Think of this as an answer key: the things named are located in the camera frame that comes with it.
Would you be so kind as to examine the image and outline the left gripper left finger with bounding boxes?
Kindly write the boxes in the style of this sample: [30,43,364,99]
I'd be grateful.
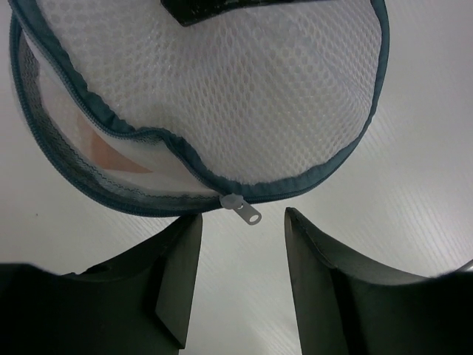
[1,214,203,354]

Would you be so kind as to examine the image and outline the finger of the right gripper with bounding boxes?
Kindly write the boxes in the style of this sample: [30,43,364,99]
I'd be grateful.
[159,0,307,29]

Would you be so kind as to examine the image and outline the pink beige bra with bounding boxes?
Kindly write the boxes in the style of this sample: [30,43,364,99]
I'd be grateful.
[55,93,152,174]

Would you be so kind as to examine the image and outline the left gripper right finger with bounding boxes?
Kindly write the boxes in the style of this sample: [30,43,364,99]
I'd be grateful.
[285,208,472,354]

